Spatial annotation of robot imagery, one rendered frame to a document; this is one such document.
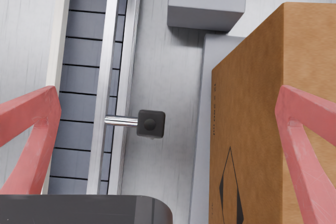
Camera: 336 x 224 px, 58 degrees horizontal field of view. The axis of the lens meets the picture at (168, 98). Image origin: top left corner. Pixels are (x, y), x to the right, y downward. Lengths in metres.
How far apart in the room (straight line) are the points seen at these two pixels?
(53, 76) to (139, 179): 0.20
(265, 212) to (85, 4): 0.35
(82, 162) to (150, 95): 0.14
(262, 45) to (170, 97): 0.26
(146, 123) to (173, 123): 0.17
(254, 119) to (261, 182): 0.05
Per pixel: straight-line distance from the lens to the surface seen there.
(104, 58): 0.35
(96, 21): 0.45
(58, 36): 0.42
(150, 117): 0.33
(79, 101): 0.43
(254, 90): 0.24
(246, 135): 0.26
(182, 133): 0.47
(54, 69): 0.41
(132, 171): 0.48
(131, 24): 0.44
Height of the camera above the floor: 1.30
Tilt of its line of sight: 86 degrees down
